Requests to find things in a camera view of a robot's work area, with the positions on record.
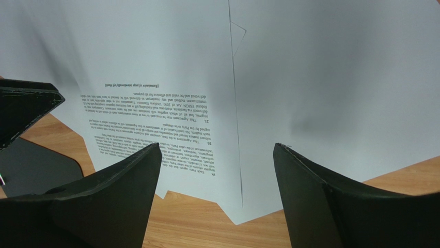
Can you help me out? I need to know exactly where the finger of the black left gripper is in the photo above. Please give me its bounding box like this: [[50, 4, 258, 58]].
[[1, 79, 65, 150]]

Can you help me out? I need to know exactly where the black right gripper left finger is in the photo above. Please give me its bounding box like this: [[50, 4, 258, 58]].
[[1, 143, 162, 247]]

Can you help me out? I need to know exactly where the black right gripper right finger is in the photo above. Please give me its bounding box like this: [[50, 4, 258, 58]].
[[273, 143, 439, 247]]

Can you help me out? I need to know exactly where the black clipboard folder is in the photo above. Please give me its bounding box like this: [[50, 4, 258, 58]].
[[1, 138, 83, 197]]

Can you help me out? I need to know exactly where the printed text paper sheet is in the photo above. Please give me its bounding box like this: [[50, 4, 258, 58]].
[[1, 1, 243, 207]]

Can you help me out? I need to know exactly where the white paper sheet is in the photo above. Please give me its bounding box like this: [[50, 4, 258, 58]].
[[222, 1, 439, 225]]

